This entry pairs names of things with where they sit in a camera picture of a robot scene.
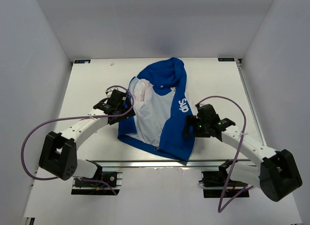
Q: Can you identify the blue right corner label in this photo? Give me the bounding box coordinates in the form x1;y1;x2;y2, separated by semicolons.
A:
218;57;235;62

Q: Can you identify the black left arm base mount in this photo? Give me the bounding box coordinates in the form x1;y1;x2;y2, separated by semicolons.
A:
71;167;123;196

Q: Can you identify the aluminium table rail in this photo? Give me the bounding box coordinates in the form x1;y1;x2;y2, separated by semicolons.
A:
235;59;266;145
92;159;257;168

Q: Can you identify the blue left corner label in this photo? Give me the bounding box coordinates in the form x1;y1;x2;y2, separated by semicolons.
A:
74;60;91;64

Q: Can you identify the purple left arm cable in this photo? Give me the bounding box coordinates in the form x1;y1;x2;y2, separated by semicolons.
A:
20;85;135;196

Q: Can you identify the aluminium table right rail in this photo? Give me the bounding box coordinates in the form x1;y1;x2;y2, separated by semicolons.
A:
235;59;266;145

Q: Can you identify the blue corner label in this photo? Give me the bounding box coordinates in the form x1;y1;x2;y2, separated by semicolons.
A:
218;57;235;62
74;60;91;64

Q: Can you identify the aluminium table front rail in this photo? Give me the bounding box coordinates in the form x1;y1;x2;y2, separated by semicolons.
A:
92;159;257;168

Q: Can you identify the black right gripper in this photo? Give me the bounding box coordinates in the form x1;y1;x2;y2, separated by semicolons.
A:
182;115;210;138

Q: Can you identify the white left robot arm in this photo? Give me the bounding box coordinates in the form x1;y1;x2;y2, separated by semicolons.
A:
39;88;135;186

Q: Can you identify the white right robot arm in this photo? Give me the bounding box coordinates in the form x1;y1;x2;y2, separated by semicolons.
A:
183;104;303;202

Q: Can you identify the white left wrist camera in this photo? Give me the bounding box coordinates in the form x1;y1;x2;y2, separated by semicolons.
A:
105;87;115;95

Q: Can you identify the blue white red jacket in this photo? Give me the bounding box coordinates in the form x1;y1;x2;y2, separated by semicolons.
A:
118;57;195;161

